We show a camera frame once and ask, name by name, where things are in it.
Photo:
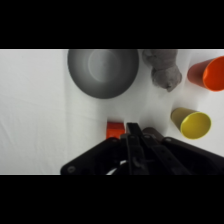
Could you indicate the orange plastic cup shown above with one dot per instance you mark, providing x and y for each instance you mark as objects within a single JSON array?
[{"x": 210, "y": 75}]

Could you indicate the grey plush toy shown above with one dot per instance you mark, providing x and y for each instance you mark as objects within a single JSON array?
[{"x": 165, "y": 71}]

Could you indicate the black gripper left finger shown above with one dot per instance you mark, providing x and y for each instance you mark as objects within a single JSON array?
[{"x": 134, "y": 146}]

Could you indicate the yellow plastic cup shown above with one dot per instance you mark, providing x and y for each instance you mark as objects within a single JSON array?
[{"x": 193, "y": 123}]

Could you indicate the grey bowl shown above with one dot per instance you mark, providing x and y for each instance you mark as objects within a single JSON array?
[{"x": 103, "y": 72}]

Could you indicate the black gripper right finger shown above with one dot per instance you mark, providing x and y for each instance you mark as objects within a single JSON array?
[{"x": 163, "y": 156}]

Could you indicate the orange cube block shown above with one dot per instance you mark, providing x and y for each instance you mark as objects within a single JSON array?
[{"x": 114, "y": 130}]

